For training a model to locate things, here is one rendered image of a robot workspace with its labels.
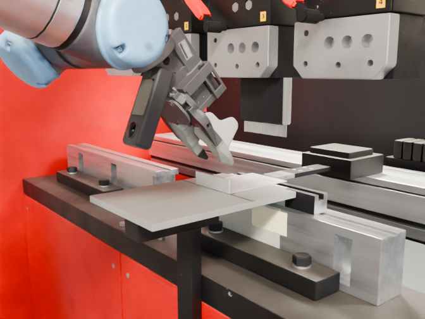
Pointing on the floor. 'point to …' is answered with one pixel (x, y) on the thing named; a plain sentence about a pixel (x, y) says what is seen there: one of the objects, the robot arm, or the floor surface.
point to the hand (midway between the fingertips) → (212, 159)
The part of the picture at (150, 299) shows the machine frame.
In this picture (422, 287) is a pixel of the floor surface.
